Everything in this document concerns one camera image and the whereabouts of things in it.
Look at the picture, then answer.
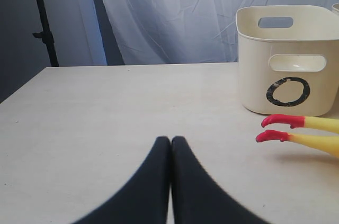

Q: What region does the yellow rubber chicken lying behind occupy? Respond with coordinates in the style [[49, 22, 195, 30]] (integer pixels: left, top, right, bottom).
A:
[[255, 113, 339, 159]]

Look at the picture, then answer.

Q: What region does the cream bin marked X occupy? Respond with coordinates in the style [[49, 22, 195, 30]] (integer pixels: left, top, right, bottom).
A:
[[332, 3, 339, 15]]

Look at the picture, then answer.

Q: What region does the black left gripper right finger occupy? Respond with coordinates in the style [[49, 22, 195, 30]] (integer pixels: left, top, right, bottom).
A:
[[172, 136, 266, 223]]

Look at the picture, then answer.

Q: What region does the black light stand pole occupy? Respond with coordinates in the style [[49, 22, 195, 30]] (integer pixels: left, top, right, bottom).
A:
[[32, 0, 59, 67]]

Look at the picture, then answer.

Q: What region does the cream bin marked O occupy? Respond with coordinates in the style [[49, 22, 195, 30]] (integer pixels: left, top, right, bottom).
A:
[[236, 5, 338, 116]]

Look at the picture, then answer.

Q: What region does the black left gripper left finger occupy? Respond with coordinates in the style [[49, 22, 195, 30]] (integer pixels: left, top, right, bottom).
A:
[[76, 136, 171, 223]]

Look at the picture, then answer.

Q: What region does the white backdrop curtain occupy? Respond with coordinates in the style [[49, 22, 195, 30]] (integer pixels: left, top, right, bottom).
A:
[[95, 0, 338, 65]]

